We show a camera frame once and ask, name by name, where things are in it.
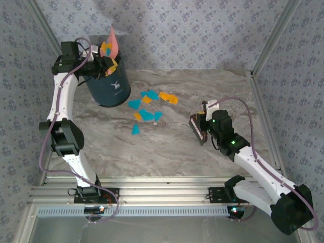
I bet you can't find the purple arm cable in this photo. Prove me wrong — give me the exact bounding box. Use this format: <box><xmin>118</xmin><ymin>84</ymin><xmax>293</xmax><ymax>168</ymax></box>
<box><xmin>39</xmin><ymin>37</ymin><xmax>120</xmax><ymax>224</ymax></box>
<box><xmin>212</xmin><ymin>97</ymin><xmax>319</xmax><ymax>232</ymax></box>

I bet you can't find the aluminium frame post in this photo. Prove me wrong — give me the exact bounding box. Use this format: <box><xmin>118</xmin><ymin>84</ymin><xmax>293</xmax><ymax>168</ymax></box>
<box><xmin>25</xmin><ymin>0</ymin><xmax>76</xmax><ymax>78</ymax></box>
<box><xmin>251</xmin><ymin>0</ymin><xmax>304</xmax><ymax>76</ymax></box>

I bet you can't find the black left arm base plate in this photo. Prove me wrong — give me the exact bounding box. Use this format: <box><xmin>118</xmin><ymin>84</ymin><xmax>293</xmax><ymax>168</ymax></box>
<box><xmin>73</xmin><ymin>187</ymin><xmax>120</xmax><ymax>204</ymax></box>

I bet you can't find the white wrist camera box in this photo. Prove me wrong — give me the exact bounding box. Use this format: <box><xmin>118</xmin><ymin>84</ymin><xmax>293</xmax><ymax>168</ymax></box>
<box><xmin>204</xmin><ymin>100</ymin><xmax>220</xmax><ymax>121</ymax></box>
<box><xmin>90</xmin><ymin>45</ymin><xmax>101</xmax><ymax>60</ymax></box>

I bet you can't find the left controller board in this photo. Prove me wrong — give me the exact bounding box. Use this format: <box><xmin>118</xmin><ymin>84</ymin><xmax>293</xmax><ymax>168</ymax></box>
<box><xmin>84</xmin><ymin>206</ymin><xmax>106</xmax><ymax>215</ymax></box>

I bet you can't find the pink plastic dustpan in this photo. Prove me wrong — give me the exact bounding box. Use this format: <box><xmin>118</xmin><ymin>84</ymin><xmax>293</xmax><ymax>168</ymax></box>
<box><xmin>99</xmin><ymin>26</ymin><xmax>120</xmax><ymax>77</ymax></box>

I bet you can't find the black pink hand brush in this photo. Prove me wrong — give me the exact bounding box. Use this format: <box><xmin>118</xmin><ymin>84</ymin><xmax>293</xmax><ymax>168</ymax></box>
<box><xmin>188</xmin><ymin>101</ymin><xmax>210</xmax><ymax>146</ymax></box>

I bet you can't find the aluminium frame leg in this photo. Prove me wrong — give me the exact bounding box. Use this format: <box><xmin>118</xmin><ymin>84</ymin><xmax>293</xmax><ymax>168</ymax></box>
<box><xmin>14</xmin><ymin>204</ymin><xmax>38</xmax><ymax>243</ymax></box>

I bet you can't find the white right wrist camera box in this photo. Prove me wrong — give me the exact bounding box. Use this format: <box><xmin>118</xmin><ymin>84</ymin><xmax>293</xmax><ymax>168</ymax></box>
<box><xmin>204</xmin><ymin>100</ymin><xmax>220</xmax><ymax>121</ymax></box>

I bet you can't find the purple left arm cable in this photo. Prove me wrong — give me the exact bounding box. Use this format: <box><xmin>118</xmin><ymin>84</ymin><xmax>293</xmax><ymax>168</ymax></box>
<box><xmin>39</xmin><ymin>37</ymin><xmax>120</xmax><ymax>224</ymax></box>

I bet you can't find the right controller board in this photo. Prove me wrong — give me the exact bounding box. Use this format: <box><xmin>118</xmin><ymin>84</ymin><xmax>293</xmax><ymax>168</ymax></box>
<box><xmin>227</xmin><ymin>206</ymin><xmax>246</xmax><ymax>220</ymax></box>

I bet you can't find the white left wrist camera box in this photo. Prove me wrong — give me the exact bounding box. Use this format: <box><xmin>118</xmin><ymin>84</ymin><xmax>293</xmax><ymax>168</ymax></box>
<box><xmin>90</xmin><ymin>45</ymin><xmax>101</xmax><ymax>60</ymax></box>

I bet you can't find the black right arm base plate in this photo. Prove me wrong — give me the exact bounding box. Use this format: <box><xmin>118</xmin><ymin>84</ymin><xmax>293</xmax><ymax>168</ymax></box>
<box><xmin>208</xmin><ymin>187</ymin><xmax>255</xmax><ymax>203</ymax></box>

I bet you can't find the grey slotted cable duct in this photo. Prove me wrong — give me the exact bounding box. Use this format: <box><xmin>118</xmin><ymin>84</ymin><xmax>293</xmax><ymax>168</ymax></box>
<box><xmin>36</xmin><ymin>206</ymin><xmax>232</xmax><ymax>218</ymax></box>

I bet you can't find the dark blue waste bin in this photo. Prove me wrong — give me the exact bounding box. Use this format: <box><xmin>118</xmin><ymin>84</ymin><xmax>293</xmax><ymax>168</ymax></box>
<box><xmin>85</xmin><ymin>54</ymin><xmax>132</xmax><ymax>108</ymax></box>

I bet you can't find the controller board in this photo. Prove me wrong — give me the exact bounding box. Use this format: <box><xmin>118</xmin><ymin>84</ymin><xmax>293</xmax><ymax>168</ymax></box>
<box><xmin>227</xmin><ymin>206</ymin><xmax>246</xmax><ymax>220</ymax></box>
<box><xmin>84</xmin><ymin>206</ymin><xmax>106</xmax><ymax>215</ymax></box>

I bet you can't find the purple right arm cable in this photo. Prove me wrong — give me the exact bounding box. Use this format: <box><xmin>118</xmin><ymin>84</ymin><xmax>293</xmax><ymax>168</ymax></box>
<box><xmin>212</xmin><ymin>97</ymin><xmax>319</xmax><ymax>232</ymax></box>

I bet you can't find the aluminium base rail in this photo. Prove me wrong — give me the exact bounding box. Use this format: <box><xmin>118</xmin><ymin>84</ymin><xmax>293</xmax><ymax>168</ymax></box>
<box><xmin>27</xmin><ymin>176</ymin><xmax>304</xmax><ymax>206</ymax></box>

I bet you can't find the aluminium table side rail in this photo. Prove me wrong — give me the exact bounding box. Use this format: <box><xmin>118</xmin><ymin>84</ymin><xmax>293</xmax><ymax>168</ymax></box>
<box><xmin>249</xmin><ymin>72</ymin><xmax>289</xmax><ymax>183</ymax></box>
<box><xmin>39</xmin><ymin>72</ymin><xmax>76</xmax><ymax>187</ymax></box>

